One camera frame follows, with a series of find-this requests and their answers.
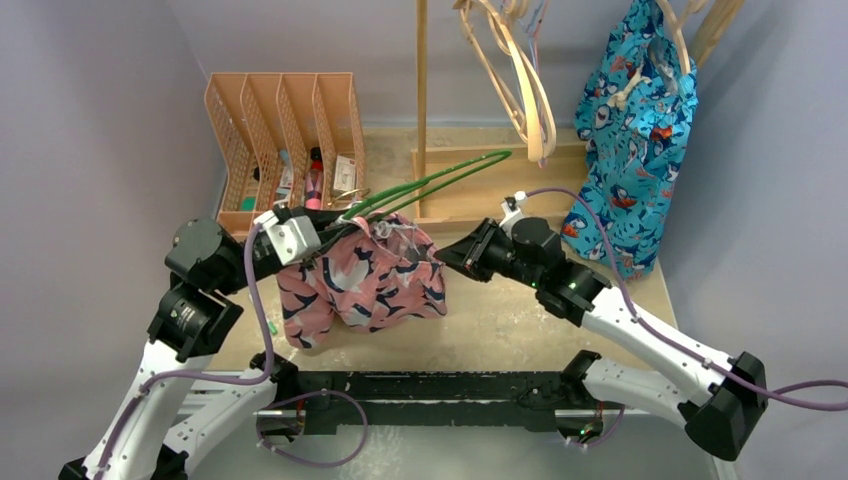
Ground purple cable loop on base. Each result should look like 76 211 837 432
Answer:
255 388 369 470

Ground pink shark print shorts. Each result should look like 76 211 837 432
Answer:
276 213 447 349

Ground blue shark print shorts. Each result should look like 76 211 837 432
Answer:
561 1 698 280

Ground green plastic hanger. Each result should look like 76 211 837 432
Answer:
339 149 513 222

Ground small white box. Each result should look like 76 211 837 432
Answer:
331 155 357 198

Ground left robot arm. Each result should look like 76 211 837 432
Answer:
60 206 348 479

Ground wooden hanger holding blue shorts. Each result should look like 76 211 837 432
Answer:
655 0 708 75

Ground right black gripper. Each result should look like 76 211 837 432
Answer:
435 219 543 289

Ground pink bottle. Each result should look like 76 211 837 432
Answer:
304 146 324 210

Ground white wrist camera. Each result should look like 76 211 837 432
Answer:
253 210 322 267
499 190 527 236

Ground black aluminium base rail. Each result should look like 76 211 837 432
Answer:
259 370 620 437

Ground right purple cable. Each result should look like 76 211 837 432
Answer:
523 187 848 413

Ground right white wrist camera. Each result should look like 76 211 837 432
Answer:
499 190 527 236

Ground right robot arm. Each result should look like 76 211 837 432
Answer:
435 217 768 461

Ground white tube in organizer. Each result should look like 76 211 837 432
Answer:
276 149 294 201

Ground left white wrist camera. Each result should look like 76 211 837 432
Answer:
253 210 322 267

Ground wooden clothes rack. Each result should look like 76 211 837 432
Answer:
411 0 747 234

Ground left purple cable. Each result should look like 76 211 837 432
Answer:
92 221 276 480

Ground orange plastic file organizer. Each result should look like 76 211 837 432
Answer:
204 72 367 240

